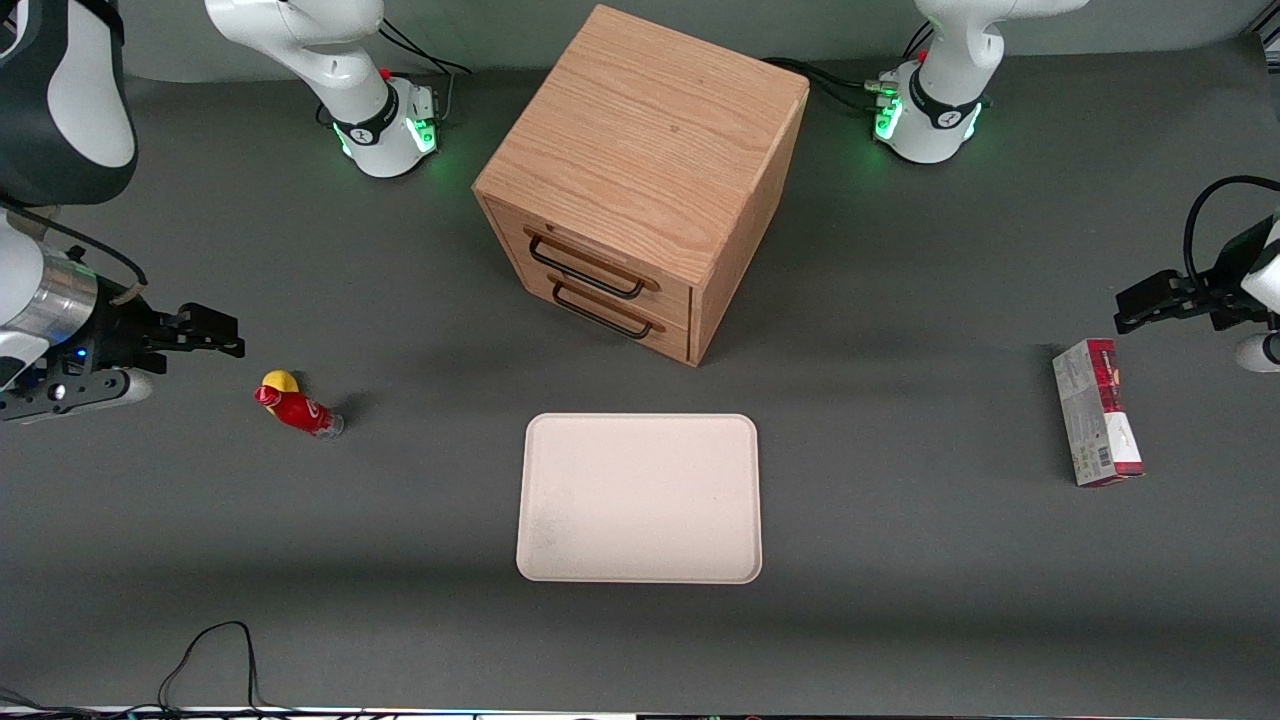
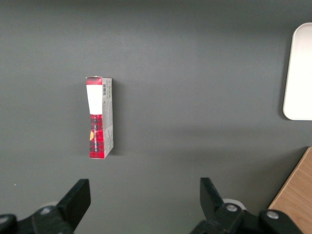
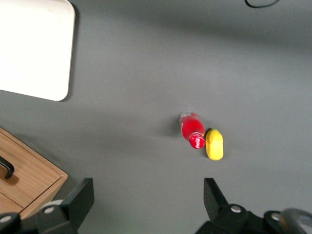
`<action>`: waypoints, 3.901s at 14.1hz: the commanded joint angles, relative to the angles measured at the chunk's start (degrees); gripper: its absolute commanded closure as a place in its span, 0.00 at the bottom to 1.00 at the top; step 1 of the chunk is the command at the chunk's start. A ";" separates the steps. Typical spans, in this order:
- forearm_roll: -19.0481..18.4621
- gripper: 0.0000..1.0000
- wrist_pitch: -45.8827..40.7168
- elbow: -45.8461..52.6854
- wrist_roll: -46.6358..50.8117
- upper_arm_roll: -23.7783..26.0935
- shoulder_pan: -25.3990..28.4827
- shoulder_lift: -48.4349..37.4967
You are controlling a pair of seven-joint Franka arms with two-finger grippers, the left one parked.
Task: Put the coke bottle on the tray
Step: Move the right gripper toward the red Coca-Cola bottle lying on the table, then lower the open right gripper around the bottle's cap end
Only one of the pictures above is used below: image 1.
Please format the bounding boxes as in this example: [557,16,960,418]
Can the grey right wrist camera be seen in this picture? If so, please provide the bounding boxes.
[0,366,154,423]

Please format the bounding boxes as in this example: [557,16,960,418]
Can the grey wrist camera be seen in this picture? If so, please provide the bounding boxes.
[0,366,154,423]
[1233,333,1280,374]

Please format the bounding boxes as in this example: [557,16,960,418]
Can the wooden two-drawer cabinet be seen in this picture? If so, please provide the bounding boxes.
[472,4,811,368]

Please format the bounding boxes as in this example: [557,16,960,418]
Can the beige rectangular tray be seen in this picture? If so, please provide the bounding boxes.
[515,412,764,585]

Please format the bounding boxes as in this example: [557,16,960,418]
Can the long black drawer handle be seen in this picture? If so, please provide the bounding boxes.
[527,234,647,301]

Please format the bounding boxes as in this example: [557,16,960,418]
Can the wooden drawer with short handle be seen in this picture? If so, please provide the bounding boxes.
[510,268,693,365]

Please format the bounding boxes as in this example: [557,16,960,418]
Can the black looped table-edge cable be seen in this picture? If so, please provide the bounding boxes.
[0,620,301,720]

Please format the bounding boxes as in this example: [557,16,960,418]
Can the red and white carton box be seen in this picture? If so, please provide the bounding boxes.
[1051,338,1147,489]

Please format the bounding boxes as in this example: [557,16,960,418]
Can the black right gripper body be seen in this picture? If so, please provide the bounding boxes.
[68,298,191,375]

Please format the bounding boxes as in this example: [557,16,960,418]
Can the wooden drawer with long handle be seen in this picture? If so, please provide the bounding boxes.
[485,198,695,326]

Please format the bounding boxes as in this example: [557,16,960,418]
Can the red coke bottle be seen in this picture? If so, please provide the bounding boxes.
[254,385,346,440]

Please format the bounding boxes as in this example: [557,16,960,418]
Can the short black drawer handle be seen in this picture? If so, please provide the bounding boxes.
[551,282,654,341]

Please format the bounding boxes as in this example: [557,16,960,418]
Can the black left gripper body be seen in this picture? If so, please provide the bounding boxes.
[1203,222,1273,333]

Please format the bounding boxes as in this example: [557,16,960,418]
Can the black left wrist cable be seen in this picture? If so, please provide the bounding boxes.
[1183,175,1280,293]

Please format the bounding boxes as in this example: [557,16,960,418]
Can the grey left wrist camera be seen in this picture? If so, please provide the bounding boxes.
[1233,333,1280,374]

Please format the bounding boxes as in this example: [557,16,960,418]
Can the black right arm base cables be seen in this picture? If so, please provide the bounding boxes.
[376,16,473,123]

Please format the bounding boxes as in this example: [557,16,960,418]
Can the black arm base cables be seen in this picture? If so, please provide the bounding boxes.
[376,16,473,123]
[763,18,938,113]

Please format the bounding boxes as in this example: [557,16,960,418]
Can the black left arm base cables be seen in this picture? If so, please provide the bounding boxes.
[763,18,938,113]

